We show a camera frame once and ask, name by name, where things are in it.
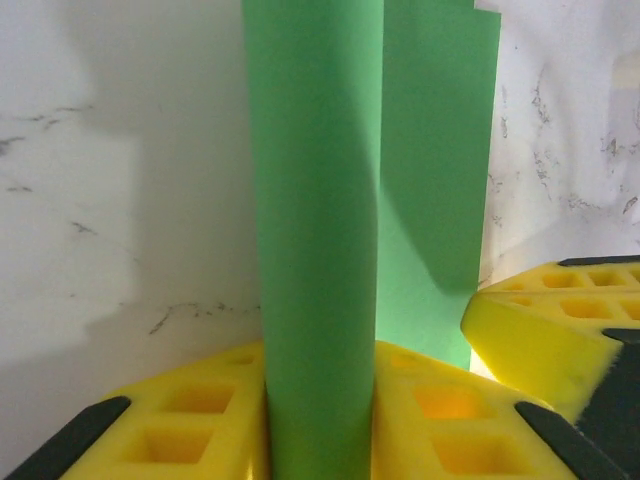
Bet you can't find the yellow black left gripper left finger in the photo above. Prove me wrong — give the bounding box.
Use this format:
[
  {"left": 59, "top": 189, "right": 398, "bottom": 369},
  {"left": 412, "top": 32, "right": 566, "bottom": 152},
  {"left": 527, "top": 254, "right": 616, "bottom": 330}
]
[{"left": 0, "top": 339, "right": 274, "bottom": 480}]

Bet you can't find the green paper sheet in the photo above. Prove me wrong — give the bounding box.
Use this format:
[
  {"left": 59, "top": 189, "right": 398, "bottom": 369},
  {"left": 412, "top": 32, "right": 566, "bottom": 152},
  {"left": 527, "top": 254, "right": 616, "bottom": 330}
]
[{"left": 240, "top": 0, "right": 503, "bottom": 480}]

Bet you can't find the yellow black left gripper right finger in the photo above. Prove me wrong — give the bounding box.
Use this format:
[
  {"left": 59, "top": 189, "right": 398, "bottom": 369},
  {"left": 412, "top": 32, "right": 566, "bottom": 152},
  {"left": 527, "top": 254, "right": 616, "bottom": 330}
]
[{"left": 369, "top": 340, "right": 626, "bottom": 480}]

